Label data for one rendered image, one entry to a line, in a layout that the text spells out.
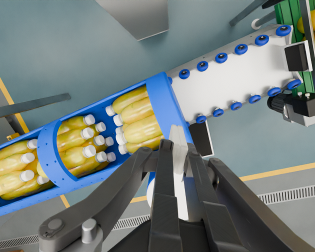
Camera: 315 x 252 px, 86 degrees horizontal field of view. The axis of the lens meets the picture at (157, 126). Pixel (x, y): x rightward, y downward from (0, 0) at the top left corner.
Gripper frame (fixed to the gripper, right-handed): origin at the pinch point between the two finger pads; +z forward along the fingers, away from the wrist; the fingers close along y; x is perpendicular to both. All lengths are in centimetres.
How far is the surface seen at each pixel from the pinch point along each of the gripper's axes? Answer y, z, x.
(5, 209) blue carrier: -55, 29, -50
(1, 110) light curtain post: -101, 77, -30
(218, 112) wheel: 21, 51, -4
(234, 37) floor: 49, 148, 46
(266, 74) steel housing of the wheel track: 37, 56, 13
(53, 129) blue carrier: -37, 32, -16
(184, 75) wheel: 4, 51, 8
